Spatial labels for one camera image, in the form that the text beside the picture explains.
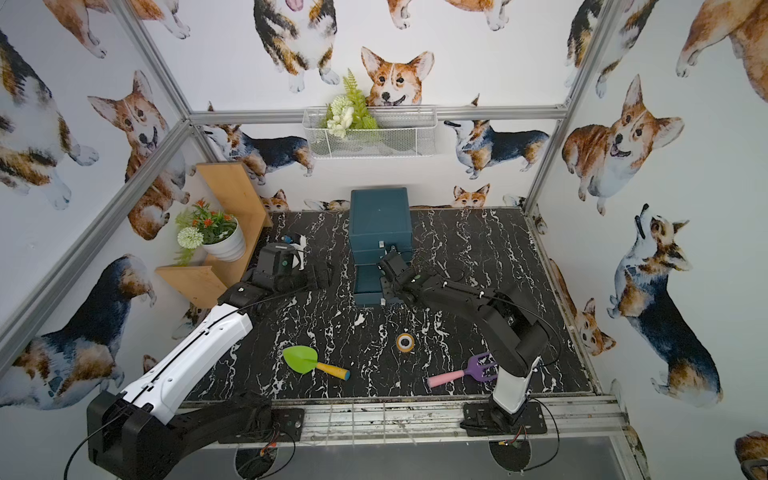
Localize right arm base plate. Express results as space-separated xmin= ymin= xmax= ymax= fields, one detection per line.
xmin=459 ymin=401 xmax=548 ymax=437

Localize purple pink toy fork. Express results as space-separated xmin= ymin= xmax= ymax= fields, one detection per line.
xmin=427 ymin=352 xmax=498 ymax=389

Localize white potted flower plant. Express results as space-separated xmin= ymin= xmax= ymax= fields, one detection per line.
xmin=175 ymin=199 xmax=246 ymax=266

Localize green toy shovel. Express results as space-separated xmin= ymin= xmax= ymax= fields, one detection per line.
xmin=282 ymin=345 xmax=350 ymax=380

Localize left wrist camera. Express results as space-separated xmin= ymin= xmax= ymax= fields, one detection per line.
xmin=282 ymin=233 xmax=307 ymax=271

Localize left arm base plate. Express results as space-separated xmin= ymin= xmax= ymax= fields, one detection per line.
xmin=218 ymin=408 xmax=305 ymax=444

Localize wooden corner shelf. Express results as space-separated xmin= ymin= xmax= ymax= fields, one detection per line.
xmin=155 ymin=163 xmax=272 ymax=308

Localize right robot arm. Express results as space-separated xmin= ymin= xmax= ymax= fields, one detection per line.
xmin=377 ymin=249 xmax=549 ymax=433

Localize teal bottom drawer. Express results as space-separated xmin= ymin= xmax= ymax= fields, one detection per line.
xmin=353 ymin=265 xmax=386 ymax=307

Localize teal drawer cabinet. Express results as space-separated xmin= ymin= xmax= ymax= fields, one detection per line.
xmin=348 ymin=187 xmax=413 ymax=268

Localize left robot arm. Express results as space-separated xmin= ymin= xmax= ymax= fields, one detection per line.
xmin=83 ymin=241 xmax=333 ymax=479

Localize green fern white flowers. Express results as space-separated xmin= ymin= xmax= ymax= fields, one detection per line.
xmin=320 ymin=70 xmax=379 ymax=139

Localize white wire wall basket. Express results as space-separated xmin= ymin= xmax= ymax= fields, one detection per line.
xmin=302 ymin=107 xmax=438 ymax=159

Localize orange tape roll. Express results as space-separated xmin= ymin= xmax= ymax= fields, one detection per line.
xmin=396 ymin=333 xmax=415 ymax=353

